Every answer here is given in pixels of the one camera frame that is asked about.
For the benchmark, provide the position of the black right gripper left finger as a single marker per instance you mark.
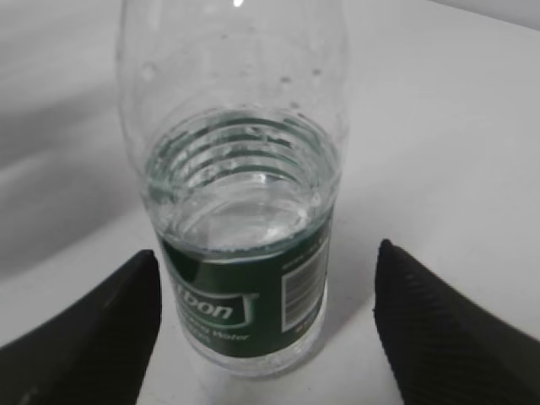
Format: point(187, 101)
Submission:
point(97, 351)

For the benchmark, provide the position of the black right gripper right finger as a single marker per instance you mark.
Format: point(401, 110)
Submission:
point(442, 347)

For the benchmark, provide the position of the clear water bottle green label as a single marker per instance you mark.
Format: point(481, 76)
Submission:
point(234, 119)

